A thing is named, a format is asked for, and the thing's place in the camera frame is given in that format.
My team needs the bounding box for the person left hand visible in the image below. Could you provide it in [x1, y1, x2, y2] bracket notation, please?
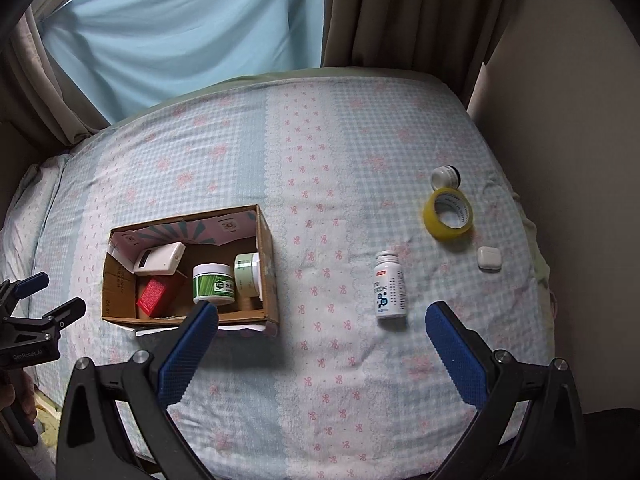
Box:
[1, 370, 38, 448]

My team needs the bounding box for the small white black jar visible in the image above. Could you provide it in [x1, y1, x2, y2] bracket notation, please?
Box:
[431, 165, 461, 191]

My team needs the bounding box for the yellow tape roll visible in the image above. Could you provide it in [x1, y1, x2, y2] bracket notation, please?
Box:
[422, 188, 474, 242]

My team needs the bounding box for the white vitamin bottle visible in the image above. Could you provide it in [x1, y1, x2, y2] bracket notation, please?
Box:
[373, 250, 408, 320]

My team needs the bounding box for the white remote control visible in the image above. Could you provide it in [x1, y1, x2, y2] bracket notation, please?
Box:
[134, 242, 186, 276]

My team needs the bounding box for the pale green cream jar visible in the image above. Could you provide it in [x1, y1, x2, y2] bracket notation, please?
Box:
[233, 252, 262, 299]

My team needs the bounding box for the cardboard box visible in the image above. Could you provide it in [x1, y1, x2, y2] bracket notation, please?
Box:
[102, 205, 280, 334]

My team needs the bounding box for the green striped white jar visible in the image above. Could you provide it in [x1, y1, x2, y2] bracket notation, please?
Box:
[192, 263, 235, 306]

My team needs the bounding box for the white earbuds case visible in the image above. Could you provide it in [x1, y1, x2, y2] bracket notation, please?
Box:
[476, 246, 502, 272]

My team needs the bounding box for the checkered floral bed sheet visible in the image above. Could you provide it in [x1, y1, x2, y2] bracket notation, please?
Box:
[1, 70, 553, 479]

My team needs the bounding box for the light blue curtain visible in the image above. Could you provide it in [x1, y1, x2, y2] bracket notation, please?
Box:
[40, 0, 323, 124]

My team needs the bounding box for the red carton box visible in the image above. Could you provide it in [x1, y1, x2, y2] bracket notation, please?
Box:
[137, 273, 184, 318]

